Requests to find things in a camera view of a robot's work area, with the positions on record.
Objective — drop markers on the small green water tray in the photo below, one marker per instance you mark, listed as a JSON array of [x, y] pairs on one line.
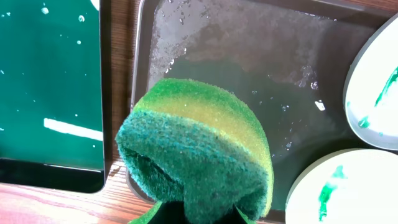
[[55, 94]]

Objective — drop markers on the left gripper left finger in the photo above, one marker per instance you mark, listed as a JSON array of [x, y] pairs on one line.
[[169, 213]]

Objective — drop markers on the large dark serving tray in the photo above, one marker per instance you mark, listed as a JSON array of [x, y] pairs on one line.
[[287, 60]]

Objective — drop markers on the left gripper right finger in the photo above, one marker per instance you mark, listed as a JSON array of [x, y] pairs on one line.
[[234, 217]]

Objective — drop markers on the white plate stained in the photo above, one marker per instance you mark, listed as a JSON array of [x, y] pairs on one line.
[[351, 186], [370, 90]]

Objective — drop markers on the green yellow sponge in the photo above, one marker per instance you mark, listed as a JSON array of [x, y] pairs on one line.
[[195, 143]]

